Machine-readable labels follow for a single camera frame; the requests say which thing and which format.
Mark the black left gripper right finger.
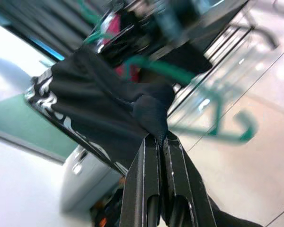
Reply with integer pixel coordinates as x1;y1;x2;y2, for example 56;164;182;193
162;137;219;227

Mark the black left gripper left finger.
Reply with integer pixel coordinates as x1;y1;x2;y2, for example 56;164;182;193
120;136;162;227

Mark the black T-shirt white print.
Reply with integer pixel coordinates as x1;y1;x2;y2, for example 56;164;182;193
25;44;263;227

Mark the teal plastic hanger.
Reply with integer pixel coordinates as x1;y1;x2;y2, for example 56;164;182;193
81;0;260;144

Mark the grey suitcase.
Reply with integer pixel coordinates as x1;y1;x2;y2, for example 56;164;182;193
61;141;131;213

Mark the red garment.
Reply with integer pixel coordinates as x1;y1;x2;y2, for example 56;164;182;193
100;11;144;82

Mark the plain black garment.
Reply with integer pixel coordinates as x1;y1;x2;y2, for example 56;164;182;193
123;0;250;74

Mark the black metal clothes rack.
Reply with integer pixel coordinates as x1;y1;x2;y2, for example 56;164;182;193
170;0;281;116

